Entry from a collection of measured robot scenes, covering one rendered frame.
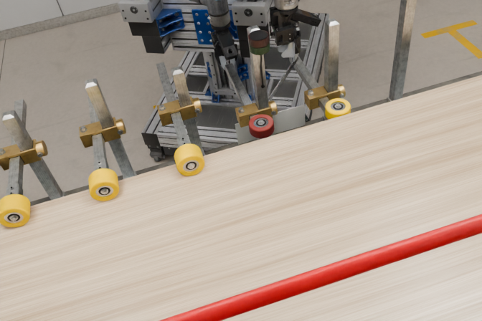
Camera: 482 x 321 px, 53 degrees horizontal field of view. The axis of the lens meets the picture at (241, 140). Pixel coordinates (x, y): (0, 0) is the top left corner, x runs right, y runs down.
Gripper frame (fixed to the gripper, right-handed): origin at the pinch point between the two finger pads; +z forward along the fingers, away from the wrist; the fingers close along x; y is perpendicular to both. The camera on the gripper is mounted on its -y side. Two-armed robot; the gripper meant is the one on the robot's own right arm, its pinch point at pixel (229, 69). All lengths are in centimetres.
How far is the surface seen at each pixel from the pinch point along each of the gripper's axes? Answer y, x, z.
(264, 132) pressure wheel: -46.2, 0.3, -7.1
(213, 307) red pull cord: -143, 27, -92
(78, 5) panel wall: 233, 73, 69
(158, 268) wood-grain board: -82, 40, -8
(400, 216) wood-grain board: -89, -22, -8
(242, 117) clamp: -32.9, 3.7, -4.0
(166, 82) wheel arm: -16.0, 25.0, -13.5
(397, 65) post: -31, -53, -6
